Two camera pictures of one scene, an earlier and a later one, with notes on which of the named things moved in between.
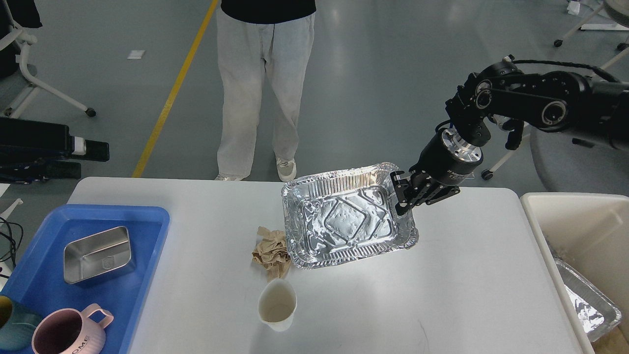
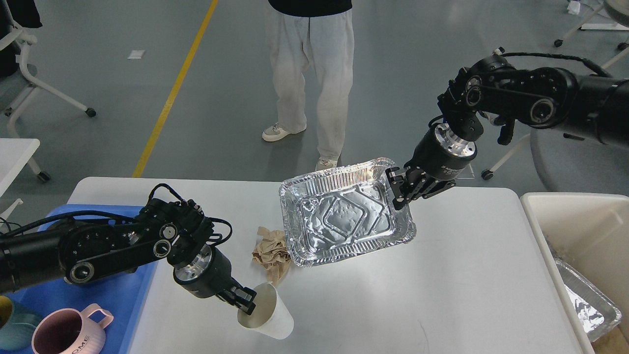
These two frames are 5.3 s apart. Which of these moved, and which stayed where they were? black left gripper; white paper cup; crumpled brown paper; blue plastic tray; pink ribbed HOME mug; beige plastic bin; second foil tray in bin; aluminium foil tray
Moved: white paper cup; black left gripper
Stayed: blue plastic tray; second foil tray in bin; pink ribbed HOME mug; crumpled brown paper; aluminium foil tray; beige plastic bin
